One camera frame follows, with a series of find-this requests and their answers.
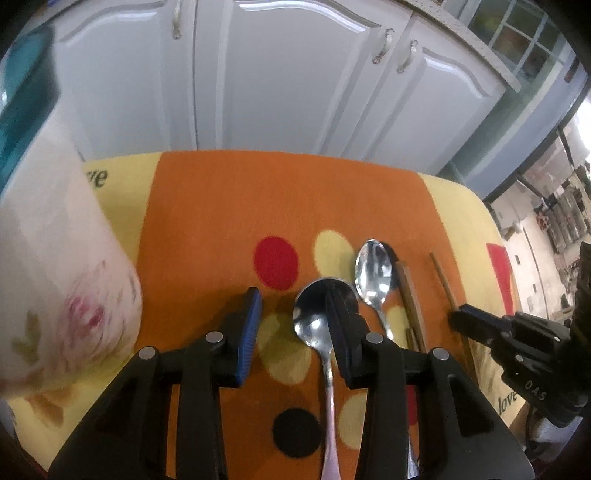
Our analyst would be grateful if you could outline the middle cabinet door handle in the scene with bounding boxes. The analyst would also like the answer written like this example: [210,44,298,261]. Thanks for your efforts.
[372,28,396,65]

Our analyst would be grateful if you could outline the left cabinet door handle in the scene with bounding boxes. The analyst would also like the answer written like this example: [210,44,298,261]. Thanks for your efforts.
[171,0,183,40]

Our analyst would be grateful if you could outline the right cabinet door handle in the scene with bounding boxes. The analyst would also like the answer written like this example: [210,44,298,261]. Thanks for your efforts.
[397,39,419,74]

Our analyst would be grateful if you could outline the cabinet door handle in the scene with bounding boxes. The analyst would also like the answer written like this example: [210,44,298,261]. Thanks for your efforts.
[397,39,419,74]
[171,0,183,40]
[372,28,396,65]

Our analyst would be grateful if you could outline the orange yellow fleece blanket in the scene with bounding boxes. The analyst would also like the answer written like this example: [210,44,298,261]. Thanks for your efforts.
[6,150,532,480]

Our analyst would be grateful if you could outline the long wooden chopstick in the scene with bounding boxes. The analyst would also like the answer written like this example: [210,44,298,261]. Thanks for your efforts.
[429,251,479,384]

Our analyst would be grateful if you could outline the steel spoon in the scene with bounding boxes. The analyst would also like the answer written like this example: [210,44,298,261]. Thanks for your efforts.
[291,277,356,479]
[353,238,422,480]

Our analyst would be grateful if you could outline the floral utensil holder teal rim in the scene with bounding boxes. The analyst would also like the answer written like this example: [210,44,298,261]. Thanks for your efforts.
[1,27,142,398]

